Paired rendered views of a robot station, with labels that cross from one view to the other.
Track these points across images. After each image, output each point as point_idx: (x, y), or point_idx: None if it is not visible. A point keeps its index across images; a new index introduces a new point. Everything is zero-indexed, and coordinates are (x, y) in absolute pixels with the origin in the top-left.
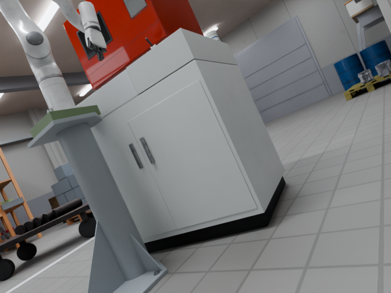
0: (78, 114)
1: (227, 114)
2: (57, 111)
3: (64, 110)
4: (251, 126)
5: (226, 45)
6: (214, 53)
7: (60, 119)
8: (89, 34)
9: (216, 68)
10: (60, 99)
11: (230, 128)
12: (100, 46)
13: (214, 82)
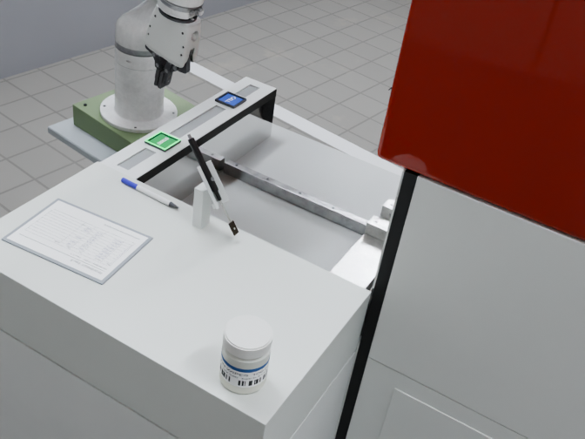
0: (105, 138)
1: (16, 428)
2: (81, 112)
3: (90, 117)
4: None
5: (230, 411)
6: (87, 363)
7: (56, 132)
8: (149, 22)
9: (56, 378)
10: (115, 91)
11: (1, 436)
12: (164, 58)
13: (12, 376)
